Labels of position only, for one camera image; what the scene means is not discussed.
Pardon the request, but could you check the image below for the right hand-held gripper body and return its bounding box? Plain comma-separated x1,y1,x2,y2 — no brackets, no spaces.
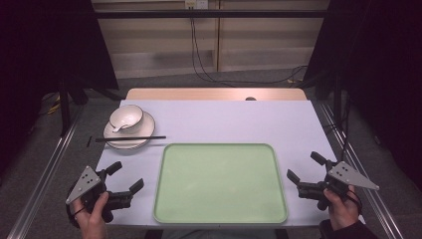
297,160,380,212

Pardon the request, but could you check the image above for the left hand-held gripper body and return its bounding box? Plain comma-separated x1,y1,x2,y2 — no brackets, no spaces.
65,165,134,224

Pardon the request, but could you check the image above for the person's right hand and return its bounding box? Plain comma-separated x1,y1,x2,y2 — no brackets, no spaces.
322,185,363,232

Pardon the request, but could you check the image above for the person's left hand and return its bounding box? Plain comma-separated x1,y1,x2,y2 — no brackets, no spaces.
69,191,110,239

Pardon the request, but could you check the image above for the black chopstick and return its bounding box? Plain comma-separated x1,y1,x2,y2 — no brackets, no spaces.
96,134,167,141
95,136,157,143

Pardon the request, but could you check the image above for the white ceramic spoon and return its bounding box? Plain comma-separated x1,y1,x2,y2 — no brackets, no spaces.
111,122,132,134

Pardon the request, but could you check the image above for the white plate with dark rim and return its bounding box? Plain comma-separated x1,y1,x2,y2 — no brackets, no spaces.
103,111,156,150

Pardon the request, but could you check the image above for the white bowl with dark rim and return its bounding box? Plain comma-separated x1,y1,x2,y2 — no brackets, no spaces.
108,104,145,135

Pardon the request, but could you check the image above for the light green tray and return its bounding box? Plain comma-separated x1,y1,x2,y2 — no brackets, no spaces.
152,142,289,225

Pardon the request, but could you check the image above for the black metal stand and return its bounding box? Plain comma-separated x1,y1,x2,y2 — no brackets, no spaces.
58,77,73,137

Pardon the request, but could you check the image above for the pale lavender table mat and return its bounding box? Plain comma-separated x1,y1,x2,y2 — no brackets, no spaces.
95,99,338,229

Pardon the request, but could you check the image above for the person's grey clothing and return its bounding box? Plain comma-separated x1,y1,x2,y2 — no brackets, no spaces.
161,228,279,239

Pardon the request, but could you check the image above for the wooden table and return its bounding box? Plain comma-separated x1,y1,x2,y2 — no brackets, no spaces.
125,87,309,102

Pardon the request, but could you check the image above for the black curtain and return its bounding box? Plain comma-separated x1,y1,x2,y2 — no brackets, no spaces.
303,0,422,192
0,0,120,175

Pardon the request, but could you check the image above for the black horizontal bar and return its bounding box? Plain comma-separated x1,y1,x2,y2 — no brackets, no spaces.
94,9,330,20

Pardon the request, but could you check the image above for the aluminium rail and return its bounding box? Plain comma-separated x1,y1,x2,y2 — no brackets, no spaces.
318,102,405,239
6,106,85,239

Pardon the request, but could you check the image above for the thin black cable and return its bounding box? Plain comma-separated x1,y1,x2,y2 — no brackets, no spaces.
326,95,353,164

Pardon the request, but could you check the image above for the yellow cable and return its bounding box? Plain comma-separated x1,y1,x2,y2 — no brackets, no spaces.
45,94,63,116

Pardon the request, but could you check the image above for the white wall socket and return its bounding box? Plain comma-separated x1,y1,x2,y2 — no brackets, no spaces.
184,0,210,10

